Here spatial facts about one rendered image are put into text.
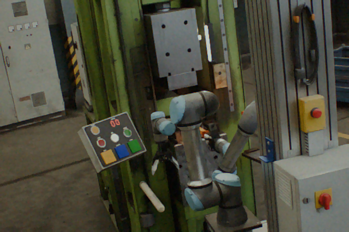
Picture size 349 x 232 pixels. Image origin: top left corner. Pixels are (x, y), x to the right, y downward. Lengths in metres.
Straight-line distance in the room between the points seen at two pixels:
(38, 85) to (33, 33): 0.84
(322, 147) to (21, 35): 6.71
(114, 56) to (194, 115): 1.20
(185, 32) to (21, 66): 5.31
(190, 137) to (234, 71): 1.41
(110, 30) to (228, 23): 0.83
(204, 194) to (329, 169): 0.65
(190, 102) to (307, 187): 0.67
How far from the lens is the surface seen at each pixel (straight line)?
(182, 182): 3.41
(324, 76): 2.04
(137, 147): 3.13
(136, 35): 3.33
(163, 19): 3.22
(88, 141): 3.02
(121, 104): 3.36
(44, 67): 8.40
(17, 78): 8.31
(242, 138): 2.63
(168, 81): 3.27
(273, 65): 1.95
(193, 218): 3.56
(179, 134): 3.37
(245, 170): 3.81
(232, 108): 3.63
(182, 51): 3.28
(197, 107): 2.23
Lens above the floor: 1.98
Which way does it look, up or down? 15 degrees down
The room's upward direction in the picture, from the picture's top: 8 degrees counter-clockwise
